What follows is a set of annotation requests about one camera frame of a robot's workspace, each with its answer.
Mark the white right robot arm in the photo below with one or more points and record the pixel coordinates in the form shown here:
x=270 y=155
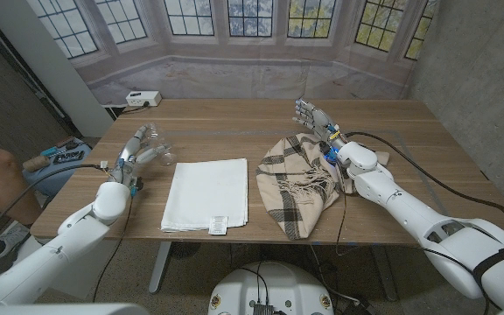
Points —
x=431 y=223

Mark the person's bare leg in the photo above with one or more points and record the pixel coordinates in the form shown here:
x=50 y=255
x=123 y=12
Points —
x=2 y=188

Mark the white pillar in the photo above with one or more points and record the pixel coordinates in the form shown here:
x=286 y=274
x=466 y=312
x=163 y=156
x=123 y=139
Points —
x=51 y=65

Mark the blue stool with tools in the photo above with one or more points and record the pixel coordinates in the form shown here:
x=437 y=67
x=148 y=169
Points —
x=55 y=181

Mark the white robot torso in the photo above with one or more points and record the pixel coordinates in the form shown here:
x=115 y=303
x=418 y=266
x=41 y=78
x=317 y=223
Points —
x=271 y=286

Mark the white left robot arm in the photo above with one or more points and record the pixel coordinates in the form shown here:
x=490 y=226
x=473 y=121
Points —
x=59 y=245

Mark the brown twine roll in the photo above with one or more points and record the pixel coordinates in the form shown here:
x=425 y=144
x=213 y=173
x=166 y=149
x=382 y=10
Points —
x=36 y=163

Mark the grey table leg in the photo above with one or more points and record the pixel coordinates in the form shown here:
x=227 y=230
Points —
x=160 y=267
x=385 y=273

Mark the white power strip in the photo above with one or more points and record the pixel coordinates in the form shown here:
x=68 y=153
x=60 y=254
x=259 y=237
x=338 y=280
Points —
x=142 y=99

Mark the beige plaid cloth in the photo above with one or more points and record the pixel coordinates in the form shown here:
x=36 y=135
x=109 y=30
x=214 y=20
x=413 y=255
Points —
x=298 y=184

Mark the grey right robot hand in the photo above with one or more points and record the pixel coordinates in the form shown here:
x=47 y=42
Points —
x=317 y=122

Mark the printed window backdrop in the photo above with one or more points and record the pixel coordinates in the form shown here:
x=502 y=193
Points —
x=252 y=70

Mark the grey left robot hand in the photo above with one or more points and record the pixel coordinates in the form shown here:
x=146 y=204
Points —
x=129 y=157

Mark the folded white cloth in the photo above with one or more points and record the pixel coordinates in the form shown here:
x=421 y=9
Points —
x=208 y=192

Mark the small white paper label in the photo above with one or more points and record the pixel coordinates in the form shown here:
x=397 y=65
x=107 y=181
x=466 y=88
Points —
x=218 y=225

